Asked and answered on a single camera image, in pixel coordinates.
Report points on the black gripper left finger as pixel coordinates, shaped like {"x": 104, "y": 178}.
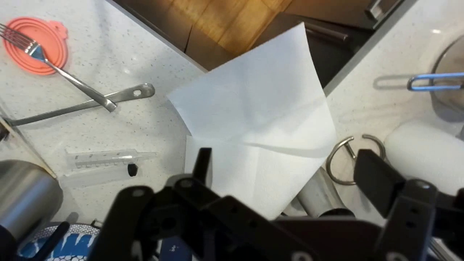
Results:
{"x": 204, "y": 168}

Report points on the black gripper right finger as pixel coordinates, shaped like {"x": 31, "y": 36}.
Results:
{"x": 378, "y": 182}

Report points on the white paper towel sheet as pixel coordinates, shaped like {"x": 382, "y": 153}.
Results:
{"x": 252, "y": 120}

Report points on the metal paper towel holder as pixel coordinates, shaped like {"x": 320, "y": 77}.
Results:
{"x": 330, "y": 166}

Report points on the white paper towel roll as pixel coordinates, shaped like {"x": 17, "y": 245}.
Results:
{"x": 426, "y": 153}

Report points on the syringe plunger black tip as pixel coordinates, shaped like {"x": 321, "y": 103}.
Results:
{"x": 133, "y": 169}

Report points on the clear plastic syringe barrel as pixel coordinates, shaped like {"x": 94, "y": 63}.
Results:
{"x": 96, "y": 156}

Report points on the narrow dark cabinet door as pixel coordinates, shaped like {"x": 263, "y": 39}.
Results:
{"x": 349, "y": 52}

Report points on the stainless steel saucepan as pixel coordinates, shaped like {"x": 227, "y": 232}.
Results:
{"x": 452, "y": 58}

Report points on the blue white decorative plate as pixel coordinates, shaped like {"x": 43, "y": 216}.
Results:
{"x": 73, "y": 243}

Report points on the silver fork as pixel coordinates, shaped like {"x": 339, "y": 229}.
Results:
{"x": 73, "y": 77}

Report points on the steel thermal carafe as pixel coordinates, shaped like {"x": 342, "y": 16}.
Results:
{"x": 24, "y": 193}

